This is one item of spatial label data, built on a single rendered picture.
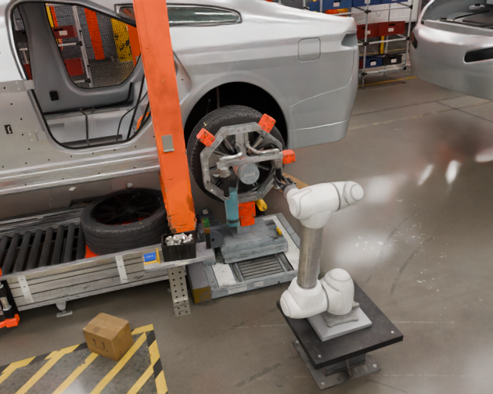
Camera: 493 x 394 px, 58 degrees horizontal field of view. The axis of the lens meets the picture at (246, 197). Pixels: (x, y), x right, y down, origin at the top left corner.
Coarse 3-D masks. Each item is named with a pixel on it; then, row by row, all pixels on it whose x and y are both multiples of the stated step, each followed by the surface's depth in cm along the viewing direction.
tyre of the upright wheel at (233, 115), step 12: (228, 108) 300; (240, 108) 301; (204, 120) 298; (216, 120) 287; (228, 120) 287; (240, 120) 289; (252, 120) 291; (192, 132) 306; (216, 132) 288; (276, 132) 300; (192, 144) 298; (192, 156) 293; (192, 168) 296; (204, 192) 306
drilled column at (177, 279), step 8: (168, 272) 278; (176, 272) 279; (184, 272) 282; (176, 280) 282; (184, 280) 284; (176, 288) 285; (184, 288) 287; (176, 296) 290; (184, 296) 289; (176, 304) 290; (184, 304) 292; (176, 312) 293; (184, 312) 295
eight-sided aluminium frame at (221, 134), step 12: (228, 132) 281; (240, 132) 284; (264, 132) 288; (216, 144) 283; (276, 144) 294; (204, 156) 284; (204, 168) 288; (204, 180) 292; (216, 192) 298; (252, 192) 311; (264, 192) 308
